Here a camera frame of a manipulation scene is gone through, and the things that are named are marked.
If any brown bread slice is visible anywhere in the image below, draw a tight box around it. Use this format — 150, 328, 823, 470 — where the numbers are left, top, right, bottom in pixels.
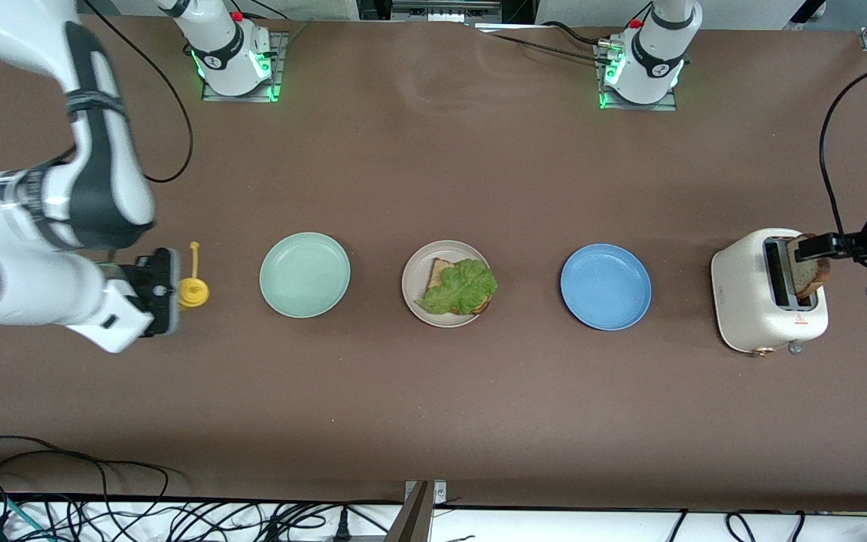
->
785, 233, 832, 301
424, 258, 494, 316

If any yellow mustard squeeze bottle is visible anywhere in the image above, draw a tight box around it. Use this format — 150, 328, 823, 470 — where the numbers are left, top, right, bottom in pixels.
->
177, 241, 211, 309

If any green lettuce leaf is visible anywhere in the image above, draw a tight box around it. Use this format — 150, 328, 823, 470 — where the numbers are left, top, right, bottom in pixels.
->
414, 258, 500, 317

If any green plate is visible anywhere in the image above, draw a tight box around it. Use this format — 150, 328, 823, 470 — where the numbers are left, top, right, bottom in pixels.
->
259, 232, 351, 319

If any blue plate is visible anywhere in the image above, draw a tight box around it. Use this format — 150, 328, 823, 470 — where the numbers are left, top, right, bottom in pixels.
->
560, 243, 653, 331

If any beige plate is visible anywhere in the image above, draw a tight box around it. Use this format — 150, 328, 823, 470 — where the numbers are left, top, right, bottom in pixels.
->
401, 240, 494, 328

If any white toaster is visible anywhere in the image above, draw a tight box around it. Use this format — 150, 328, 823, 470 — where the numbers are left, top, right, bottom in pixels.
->
710, 228, 830, 356

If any black equipment rack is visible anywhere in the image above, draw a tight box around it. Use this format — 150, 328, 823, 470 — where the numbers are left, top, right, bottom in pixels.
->
356, 0, 537, 24

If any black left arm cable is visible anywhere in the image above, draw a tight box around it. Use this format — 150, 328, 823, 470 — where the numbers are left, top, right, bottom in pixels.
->
818, 56, 867, 266

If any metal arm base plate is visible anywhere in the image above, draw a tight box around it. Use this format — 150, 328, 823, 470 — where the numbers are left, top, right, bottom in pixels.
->
201, 31, 290, 103
593, 41, 680, 113

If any black floor cable bundle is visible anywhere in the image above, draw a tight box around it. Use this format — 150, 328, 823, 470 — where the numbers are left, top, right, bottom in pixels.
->
0, 434, 404, 542

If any thin black table cable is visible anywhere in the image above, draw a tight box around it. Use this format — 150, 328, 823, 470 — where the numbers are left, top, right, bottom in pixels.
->
540, 20, 604, 46

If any black corrugated cable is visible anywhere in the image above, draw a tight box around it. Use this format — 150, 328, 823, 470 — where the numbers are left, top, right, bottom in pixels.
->
489, 32, 609, 65

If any metal table bracket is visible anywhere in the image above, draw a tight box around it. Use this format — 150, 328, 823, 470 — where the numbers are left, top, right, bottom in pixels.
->
384, 480, 449, 542

